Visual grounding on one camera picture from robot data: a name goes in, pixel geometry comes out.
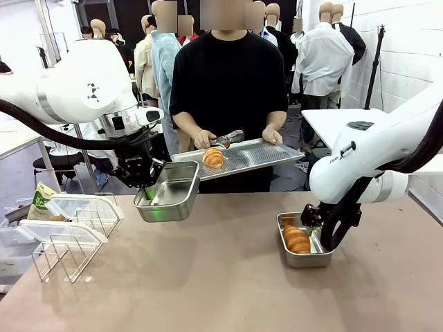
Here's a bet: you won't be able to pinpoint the perforated metal baking tray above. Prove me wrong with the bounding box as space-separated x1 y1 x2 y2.
171 138 305 183

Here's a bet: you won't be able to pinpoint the mannequin in black white shirt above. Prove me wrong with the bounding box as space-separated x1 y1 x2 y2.
332 3 367 66

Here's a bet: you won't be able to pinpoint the black tripod stand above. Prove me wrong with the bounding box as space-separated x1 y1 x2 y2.
363 24 387 111

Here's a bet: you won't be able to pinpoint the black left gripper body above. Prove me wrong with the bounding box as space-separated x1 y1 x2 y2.
116 133 155 177

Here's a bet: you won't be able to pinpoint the mannequin in beige shirt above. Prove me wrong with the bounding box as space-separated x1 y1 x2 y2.
134 15 161 101

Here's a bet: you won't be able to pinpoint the person's right hand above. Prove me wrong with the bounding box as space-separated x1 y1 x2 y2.
193 129 217 150

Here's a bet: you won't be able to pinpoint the person's left forearm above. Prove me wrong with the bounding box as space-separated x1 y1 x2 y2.
268 110 288 132

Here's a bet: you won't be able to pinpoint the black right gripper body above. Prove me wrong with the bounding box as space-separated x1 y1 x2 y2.
300 203 325 229

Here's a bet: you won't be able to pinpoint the metal serving tongs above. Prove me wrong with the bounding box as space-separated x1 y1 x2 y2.
209 129 245 149

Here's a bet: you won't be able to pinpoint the mannequin in black jacket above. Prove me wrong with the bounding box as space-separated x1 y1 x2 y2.
264 3 299 70

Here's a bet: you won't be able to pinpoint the person in black t-shirt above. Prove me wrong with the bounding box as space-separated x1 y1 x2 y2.
169 30 289 194

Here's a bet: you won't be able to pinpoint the figure in light blue fleece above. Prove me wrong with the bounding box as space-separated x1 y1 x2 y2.
151 0 184 153

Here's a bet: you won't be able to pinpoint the rectangular stainless steel container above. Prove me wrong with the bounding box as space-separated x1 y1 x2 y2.
133 160 201 223
275 211 333 269

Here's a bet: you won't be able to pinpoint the person's left hand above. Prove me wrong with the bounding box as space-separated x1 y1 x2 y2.
262 126 283 145

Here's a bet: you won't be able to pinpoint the golden croissant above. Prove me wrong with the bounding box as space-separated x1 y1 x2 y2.
202 147 225 169
282 224 311 255

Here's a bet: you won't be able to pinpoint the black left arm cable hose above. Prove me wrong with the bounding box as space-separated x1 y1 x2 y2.
0 99 156 151

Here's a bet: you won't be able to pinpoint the green snack bag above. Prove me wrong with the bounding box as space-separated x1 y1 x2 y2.
26 181 66 222

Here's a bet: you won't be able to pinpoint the clear plastic storage bin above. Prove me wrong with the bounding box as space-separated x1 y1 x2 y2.
0 226 42 277

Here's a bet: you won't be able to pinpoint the clear plastic container lid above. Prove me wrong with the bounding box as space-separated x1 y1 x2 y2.
17 219 109 245
44 192 125 222

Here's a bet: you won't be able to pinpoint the metal wire lid rack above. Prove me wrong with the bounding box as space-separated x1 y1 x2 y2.
31 193 124 284

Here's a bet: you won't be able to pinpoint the silver pole stand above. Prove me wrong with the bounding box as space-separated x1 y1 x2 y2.
34 0 100 193

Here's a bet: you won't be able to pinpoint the seated person in white shirt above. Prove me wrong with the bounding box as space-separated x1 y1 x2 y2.
33 120 118 193

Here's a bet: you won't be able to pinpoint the white side table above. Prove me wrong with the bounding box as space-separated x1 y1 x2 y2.
300 108 392 150

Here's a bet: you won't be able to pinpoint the person's right forearm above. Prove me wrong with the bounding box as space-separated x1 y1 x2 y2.
172 112 205 138

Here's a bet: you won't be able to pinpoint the mannequin in red sweater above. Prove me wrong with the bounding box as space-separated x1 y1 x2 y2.
90 19 107 39

